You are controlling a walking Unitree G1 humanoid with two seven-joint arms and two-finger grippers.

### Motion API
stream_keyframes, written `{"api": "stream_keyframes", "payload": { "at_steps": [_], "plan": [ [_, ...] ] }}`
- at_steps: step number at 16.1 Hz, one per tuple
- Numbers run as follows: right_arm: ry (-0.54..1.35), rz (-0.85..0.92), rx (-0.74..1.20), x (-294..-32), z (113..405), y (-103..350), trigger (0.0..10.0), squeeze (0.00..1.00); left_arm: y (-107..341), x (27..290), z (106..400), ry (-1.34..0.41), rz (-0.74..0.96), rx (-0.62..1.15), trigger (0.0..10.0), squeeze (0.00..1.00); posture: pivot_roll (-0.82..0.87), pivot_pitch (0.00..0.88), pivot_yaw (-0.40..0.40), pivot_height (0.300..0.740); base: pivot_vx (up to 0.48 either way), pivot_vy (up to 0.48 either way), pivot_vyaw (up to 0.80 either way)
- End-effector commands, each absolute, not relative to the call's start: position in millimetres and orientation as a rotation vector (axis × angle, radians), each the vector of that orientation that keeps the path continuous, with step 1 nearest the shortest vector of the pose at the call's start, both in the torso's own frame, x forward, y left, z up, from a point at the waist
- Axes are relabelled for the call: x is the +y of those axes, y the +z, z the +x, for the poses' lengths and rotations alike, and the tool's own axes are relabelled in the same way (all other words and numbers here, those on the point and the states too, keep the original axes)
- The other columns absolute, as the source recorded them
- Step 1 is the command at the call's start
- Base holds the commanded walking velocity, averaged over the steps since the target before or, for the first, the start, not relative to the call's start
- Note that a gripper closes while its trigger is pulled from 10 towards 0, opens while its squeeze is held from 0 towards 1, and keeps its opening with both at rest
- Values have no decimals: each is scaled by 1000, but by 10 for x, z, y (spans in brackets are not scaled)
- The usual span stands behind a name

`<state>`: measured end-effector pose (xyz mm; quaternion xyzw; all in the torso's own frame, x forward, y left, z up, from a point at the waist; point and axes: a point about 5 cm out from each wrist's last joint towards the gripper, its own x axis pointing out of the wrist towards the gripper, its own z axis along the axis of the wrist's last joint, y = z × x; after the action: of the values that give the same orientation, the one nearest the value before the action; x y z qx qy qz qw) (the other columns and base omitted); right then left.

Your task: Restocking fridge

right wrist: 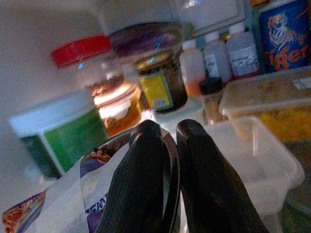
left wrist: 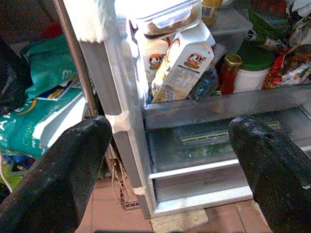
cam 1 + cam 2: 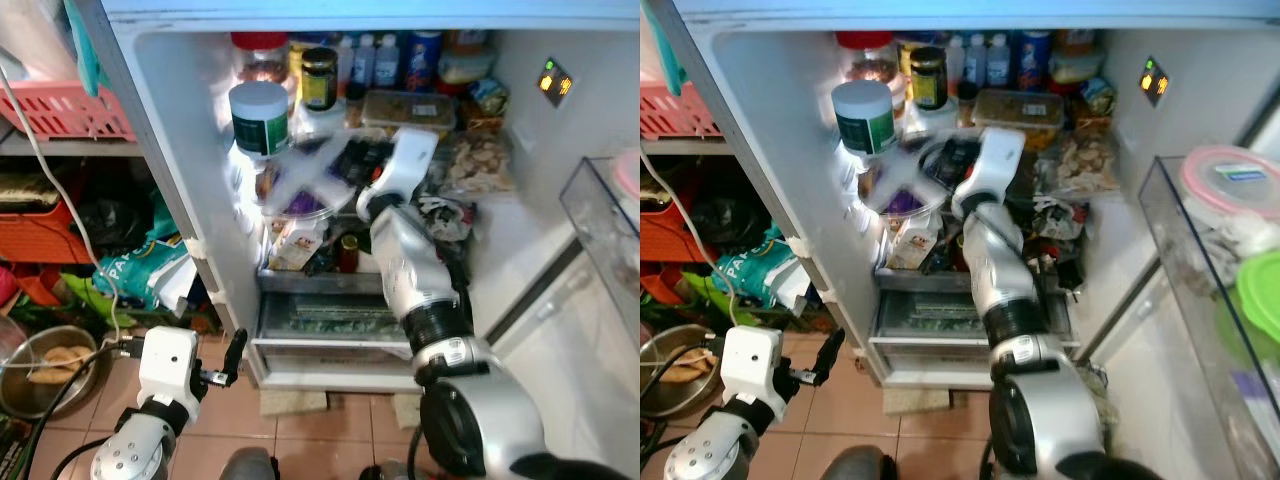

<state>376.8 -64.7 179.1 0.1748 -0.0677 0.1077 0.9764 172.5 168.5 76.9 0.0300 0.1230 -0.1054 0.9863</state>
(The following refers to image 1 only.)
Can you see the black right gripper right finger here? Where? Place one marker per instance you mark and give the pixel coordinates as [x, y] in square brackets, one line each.
[213, 189]

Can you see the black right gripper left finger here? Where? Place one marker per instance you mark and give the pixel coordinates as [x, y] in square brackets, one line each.
[136, 182]

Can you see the purple food plate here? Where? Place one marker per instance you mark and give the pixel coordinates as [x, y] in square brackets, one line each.
[65, 194]

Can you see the fridge cabinet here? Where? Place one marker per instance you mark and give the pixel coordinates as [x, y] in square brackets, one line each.
[29, 48]

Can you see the empty clear plastic container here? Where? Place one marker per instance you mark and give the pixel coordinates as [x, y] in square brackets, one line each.
[255, 165]

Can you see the orange jar with white lid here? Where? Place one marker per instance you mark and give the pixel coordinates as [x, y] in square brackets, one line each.
[121, 114]

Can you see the green tub with white lid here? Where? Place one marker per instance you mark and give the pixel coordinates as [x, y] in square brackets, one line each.
[73, 138]

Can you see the spice bottle with black cap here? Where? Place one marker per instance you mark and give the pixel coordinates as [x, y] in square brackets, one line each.
[211, 106]

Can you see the dark jar with yellow label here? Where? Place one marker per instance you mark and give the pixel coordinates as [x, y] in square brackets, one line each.
[155, 89]

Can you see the clear container with yellow food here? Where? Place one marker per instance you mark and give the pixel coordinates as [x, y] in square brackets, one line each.
[279, 121]

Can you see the white bottle with orange liquid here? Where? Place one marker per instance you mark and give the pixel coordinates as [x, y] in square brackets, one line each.
[192, 65]

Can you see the white labelled plastic bottle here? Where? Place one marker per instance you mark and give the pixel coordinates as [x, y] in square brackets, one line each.
[243, 53]
[216, 58]

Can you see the red lid glass jar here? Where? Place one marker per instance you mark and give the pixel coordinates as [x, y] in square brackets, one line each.
[80, 49]

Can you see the blue Tiger beer can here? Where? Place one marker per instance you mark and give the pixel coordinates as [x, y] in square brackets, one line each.
[284, 36]

